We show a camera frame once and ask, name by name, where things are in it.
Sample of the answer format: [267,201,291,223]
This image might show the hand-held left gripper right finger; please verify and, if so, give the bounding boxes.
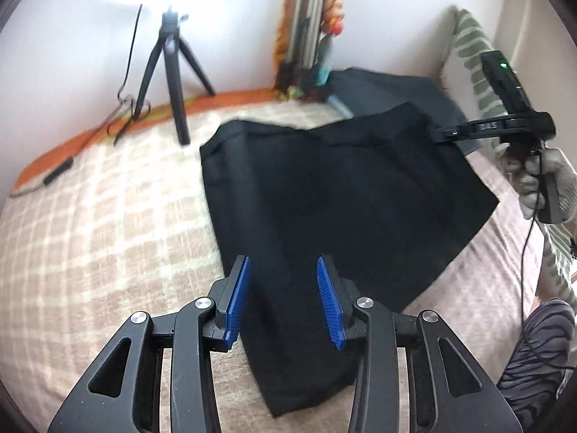
[316,256,524,433]

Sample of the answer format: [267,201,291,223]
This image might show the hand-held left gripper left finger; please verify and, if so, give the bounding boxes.
[47,255,252,433]

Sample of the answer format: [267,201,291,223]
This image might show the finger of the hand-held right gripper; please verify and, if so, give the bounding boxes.
[433,120,479,143]

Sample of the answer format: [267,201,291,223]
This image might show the black pants with pink trim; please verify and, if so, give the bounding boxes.
[199,101,500,418]

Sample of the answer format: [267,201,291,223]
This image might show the folded dark grey pants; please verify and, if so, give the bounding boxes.
[327,67,479,154]

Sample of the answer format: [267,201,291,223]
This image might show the person's right hand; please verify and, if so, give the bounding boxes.
[499,144,577,223]

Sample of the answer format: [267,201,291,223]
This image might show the beige checkered blanket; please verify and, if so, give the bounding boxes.
[0,99,548,433]

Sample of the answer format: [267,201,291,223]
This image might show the colourful patterned scarf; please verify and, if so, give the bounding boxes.
[273,0,345,100]

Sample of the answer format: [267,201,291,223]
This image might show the silver folded tripod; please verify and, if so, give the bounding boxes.
[286,0,330,86]

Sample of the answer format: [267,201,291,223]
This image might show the person's zebra striped trousers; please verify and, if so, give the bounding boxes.
[496,299,577,433]

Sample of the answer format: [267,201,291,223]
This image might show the black mini tripod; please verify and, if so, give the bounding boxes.
[135,6,216,145]

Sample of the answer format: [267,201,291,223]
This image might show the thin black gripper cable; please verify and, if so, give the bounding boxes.
[518,214,577,371]

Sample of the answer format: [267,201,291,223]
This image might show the black ring light cable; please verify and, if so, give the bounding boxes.
[9,4,151,197]

